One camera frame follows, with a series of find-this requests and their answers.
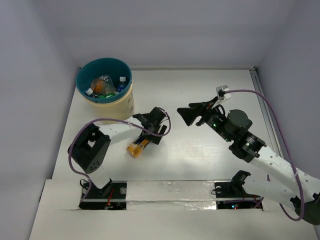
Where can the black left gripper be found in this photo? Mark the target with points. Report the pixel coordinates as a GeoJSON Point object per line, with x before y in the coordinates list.
{"type": "Point", "coordinates": [152, 129]}

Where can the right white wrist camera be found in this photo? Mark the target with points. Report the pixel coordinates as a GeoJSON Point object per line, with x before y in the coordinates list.
{"type": "Point", "coordinates": [222, 96]}

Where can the silver taped front rail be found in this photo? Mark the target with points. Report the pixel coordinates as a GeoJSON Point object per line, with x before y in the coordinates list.
{"type": "Point", "coordinates": [167, 196]}

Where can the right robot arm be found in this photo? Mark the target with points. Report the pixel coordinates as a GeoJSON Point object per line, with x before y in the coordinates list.
{"type": "Point", "coordinates": [296, 189]}

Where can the orange label tea bottle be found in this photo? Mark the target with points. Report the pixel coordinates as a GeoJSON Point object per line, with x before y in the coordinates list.
{"type": "Point", "coordinates": [98, 85]}

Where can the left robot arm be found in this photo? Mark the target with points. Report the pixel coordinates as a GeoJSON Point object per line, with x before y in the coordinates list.
{"type": "Point", "coordinates": [89, 147]}

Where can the green plastic bottle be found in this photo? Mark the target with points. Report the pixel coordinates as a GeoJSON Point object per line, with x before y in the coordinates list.
{"type": "Point", "coordinates": [108, 95]}

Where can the blue label clear bottle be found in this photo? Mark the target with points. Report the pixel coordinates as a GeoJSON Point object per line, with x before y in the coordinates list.
{"type": "Point", "coordinates": [122, 83]}

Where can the orange bottle dark label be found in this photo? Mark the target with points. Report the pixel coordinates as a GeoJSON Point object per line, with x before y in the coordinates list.
{"type": "Point", "coordinates": [137, 146]}

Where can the teal and cream bin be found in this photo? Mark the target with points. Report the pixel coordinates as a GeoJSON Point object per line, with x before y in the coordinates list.
{"type": "Point", "coordinates": [120, 106]}

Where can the large clear ribbed bottle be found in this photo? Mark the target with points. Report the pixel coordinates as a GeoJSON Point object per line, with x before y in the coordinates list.
{"type": "Point", "coordinates": [90, 93]}

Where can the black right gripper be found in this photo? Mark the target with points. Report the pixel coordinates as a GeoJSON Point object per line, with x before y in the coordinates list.
{"type": "Point", "coordinates": [190, 113]}

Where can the aluminium side rail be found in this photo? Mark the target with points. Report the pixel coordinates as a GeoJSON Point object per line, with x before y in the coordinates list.
{"type": "Point", "coordinates": [274, 142]}

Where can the clear bottle white cap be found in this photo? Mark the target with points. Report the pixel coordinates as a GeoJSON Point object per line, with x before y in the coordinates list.
{"type": "Point", "coordinates": [108, 83]}

